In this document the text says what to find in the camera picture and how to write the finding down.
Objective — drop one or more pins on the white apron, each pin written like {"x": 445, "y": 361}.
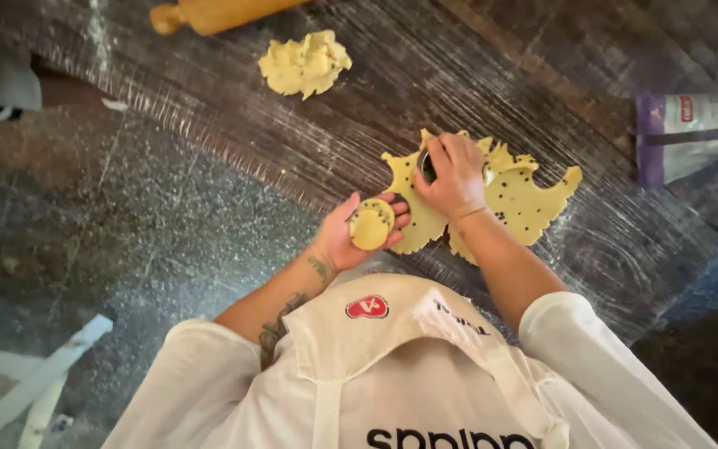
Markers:
{"x": 409, "y": 374}

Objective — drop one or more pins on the white wooden frame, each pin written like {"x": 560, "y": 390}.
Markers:
{"x": 35, "y": 380}

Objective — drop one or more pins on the white and purple flour bag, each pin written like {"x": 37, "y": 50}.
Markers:
{"x": 702, "y": 134}

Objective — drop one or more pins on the person's right hand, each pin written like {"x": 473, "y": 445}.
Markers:
{"x": 459, "y": 181}

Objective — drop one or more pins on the rolled chocolate chip dough sheet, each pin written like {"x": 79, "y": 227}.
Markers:
{"x": 521, "y": 199}

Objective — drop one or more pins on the person's left hand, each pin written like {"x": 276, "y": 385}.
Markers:
{"x": 334, "y": 240}

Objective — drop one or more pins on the lump of dough scraps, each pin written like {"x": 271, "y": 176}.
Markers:
{"x": 304, "y": 65}

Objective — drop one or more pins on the round metal cookie cutter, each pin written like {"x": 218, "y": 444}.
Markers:
{"x": 426, "y": 167}

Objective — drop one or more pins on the small white scrap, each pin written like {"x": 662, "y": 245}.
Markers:
{"x": 114, "y": 105}

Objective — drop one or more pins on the chocolate chip round dough disc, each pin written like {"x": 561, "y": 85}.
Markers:
{"x": 381, "y": 207}

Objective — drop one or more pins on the white long-sleeved shirt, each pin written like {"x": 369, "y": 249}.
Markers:
{"x": 197, "y": 386}

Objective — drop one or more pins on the wooden rolling pin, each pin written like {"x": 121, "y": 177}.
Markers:
{"x": 222, "y": 12}

